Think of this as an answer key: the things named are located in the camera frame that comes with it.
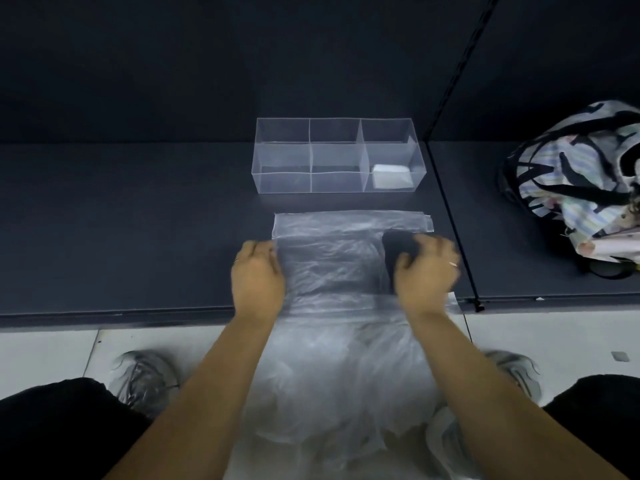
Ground person's left hand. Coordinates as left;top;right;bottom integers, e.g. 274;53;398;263
230;239;287;324

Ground person's right hand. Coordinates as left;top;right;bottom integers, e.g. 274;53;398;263
392;233;463;319

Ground clear plastic bag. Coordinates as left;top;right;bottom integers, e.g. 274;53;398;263
371;164;415;190
271;209;461;321

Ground pile of plastic bags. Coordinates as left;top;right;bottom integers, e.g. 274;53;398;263
239;314;482;480

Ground clear three-compartment plastic box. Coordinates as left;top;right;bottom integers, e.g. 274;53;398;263
251;117;428;195

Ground person's right forearm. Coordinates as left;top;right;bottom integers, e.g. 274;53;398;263
406;308;629;480

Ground person's left forearm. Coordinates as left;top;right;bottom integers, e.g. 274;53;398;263
103;314;275;480

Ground person's right grey shoe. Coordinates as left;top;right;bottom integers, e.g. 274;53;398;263
482;349;544;407

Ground black white striped tote bag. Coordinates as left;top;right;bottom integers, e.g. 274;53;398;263
497;99;640;280

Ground pink white folder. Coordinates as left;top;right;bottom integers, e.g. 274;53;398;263
573;225;640;264

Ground black trousers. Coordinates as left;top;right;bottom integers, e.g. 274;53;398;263
0;373;640;480

